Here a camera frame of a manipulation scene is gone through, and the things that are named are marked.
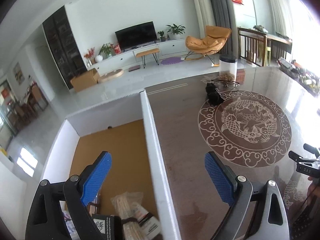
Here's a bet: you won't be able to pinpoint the bundle of sticks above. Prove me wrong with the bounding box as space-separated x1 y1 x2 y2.
111 192 148 240

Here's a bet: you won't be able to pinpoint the black eyeglasses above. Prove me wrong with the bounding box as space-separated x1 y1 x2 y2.
210 79 240 88

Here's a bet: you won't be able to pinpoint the red flower vase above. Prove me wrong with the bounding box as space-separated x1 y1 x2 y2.
84 47 95 66

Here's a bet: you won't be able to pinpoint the wooden bench stool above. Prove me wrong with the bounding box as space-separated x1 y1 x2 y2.
136 48 160 68

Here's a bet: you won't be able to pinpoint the black flat television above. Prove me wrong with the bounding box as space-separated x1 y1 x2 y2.
115 21 157 50

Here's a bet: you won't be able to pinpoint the clear jar black lid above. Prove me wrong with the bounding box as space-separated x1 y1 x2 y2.
219 54 238 81

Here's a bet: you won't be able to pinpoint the orange lounge chair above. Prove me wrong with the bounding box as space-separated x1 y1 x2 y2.
181 25 232 67

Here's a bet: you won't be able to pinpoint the black display cabinet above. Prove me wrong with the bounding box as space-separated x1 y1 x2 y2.
42 7 87 89

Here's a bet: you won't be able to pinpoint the black rectangular box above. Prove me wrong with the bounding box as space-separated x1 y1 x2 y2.
92 214 124 240

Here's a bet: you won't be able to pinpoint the white tv cabinet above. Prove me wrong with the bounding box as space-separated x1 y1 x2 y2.
88 39 188 75

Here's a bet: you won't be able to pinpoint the cardboard box on floor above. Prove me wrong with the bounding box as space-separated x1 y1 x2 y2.
71 68 100 93

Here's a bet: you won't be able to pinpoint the leafy plant by television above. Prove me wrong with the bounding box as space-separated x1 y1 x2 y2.
99 43 114 59

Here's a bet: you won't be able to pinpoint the white storage box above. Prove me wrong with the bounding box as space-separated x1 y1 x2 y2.
38 89 183 240

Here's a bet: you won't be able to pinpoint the white orange carton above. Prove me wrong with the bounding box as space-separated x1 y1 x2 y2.
131 202 162 239

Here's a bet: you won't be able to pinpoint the black scrunchie cloth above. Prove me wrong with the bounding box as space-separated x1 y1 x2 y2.
206 83 224 106

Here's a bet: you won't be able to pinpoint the green potted plant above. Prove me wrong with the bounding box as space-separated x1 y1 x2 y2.
167 23 185 40

